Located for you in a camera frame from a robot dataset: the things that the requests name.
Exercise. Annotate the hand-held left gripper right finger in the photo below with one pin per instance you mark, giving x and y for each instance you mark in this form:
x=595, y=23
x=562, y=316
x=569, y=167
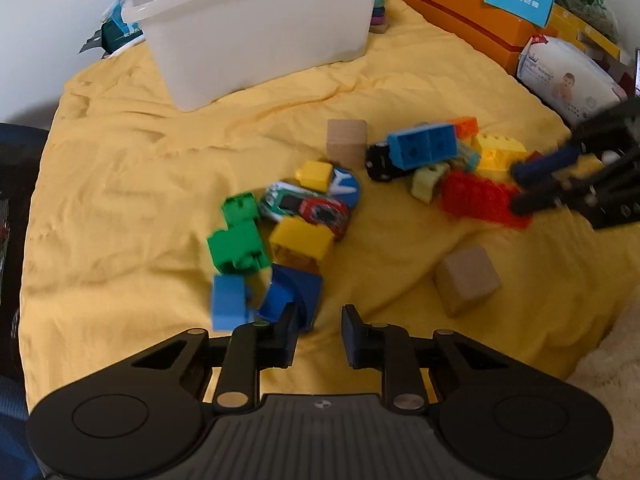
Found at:
x=352, y=335

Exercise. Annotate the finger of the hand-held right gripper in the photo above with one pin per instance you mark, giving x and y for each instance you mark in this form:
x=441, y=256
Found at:
x=545, y=201
x=547, y=164

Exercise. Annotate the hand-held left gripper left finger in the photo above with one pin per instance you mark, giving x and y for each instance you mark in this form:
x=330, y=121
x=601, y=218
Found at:
x=287, y=332

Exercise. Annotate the blue arch block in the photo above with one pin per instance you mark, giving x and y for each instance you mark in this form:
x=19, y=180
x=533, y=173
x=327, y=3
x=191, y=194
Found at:
x=295, y=292

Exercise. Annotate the large yellow brick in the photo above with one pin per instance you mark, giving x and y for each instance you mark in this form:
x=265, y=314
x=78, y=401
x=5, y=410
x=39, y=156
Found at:
x=500, y=152

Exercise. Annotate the small blue brick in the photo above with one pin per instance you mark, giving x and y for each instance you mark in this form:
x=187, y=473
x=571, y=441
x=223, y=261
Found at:
x=229, y=302

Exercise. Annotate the red translucent brick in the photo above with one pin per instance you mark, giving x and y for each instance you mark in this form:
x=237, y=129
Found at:
x=475, y=200

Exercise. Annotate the orange brick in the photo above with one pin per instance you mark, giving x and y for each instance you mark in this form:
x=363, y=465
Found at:
x=466, y=127

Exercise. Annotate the green studded brick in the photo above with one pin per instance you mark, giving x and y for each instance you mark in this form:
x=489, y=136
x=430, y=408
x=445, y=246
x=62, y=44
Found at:
x=237, y=247

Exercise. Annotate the wooden cube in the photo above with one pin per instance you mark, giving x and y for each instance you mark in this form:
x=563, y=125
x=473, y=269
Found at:
x=467, y=282
x=346, y=144

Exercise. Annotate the frog printed block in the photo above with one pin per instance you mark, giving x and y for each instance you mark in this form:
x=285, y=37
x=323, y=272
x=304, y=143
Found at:
x=429, y=182

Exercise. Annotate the red black toy car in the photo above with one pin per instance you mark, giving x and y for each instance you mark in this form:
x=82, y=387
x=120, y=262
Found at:
x=325, y=214

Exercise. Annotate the long blue brick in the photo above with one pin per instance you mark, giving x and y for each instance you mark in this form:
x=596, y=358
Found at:
x=422, y=146

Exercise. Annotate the green white toy car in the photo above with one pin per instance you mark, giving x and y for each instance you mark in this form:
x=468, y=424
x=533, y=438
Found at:
x=280, y=201

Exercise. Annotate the green printed hollow brick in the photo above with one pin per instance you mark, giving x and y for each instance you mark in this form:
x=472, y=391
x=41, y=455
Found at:
x=241, y=207

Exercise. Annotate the blue round airplane block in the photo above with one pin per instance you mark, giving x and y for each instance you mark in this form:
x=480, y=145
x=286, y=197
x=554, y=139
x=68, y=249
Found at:
x=347, y=187

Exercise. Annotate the small yellow brick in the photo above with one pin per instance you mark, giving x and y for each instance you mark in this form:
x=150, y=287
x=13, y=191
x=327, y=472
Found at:
x=315, y=175

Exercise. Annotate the white plastic storage bin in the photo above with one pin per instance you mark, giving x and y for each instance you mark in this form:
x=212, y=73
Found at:
x=260, y=35

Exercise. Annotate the white wet wipes pack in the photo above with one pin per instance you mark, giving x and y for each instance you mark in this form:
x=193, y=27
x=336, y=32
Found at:
x=565, y=77

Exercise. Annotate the yellow box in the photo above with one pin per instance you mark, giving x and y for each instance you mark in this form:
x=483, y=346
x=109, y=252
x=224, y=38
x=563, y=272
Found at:
x=582, y=27

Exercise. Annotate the orange box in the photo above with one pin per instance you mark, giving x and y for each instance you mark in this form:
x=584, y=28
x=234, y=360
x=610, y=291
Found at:
x=460, y=15

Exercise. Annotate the cream fluffy rug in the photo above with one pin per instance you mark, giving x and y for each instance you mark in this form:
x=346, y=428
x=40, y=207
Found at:
x=612, y=385

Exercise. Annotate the yellow blanket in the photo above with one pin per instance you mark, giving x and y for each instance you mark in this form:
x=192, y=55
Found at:
x=125, y=185

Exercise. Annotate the dark blue mesh chair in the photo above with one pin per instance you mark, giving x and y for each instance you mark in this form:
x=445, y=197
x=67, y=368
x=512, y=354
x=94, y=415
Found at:
x=15, y=260

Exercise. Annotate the dark green tissue pack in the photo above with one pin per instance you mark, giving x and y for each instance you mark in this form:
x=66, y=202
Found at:
x=117, y=37

